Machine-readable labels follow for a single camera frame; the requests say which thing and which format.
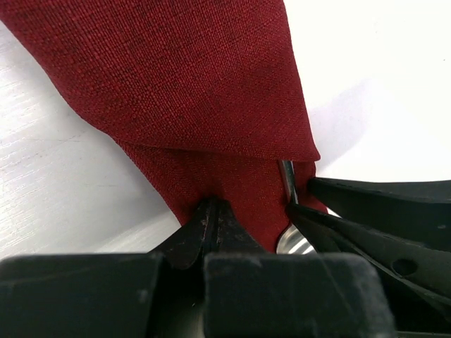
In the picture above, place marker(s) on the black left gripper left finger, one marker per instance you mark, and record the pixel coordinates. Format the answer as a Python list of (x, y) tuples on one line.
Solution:
[(153, 294)]

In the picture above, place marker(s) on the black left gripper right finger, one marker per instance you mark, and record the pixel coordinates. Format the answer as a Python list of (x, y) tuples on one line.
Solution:
[(249, 293)]

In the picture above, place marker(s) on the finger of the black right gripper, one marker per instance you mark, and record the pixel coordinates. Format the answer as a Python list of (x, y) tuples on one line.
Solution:
[(416, 211), (416, 267)]

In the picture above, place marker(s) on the dark red cloth napkin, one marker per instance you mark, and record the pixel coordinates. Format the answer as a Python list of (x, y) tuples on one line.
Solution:
[(203, 96)]

